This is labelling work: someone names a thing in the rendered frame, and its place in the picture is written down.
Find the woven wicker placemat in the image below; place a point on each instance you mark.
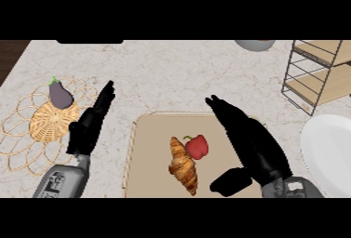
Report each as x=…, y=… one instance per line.
x=42, y=124

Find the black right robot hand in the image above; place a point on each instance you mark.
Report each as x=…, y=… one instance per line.
x=254, y=142

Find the grey bowl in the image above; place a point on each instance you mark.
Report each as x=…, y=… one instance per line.
x=256, y=45

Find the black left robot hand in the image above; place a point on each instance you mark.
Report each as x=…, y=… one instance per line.
x=87, y=124

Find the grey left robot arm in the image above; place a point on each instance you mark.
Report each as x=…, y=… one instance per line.
x=62, y=181

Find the red bell pepper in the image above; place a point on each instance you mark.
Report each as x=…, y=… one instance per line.
x=198, y=147

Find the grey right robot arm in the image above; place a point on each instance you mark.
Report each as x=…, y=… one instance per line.
x=292, y=187

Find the white plate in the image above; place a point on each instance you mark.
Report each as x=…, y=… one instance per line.
x=329, y=155

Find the purple eggplant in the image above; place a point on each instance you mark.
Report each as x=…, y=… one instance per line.
x=61, y=96

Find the beige tray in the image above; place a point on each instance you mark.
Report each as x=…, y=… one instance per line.
x=183, y=155

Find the brown croissant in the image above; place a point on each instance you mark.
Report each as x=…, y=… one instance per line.
x=183, y=167

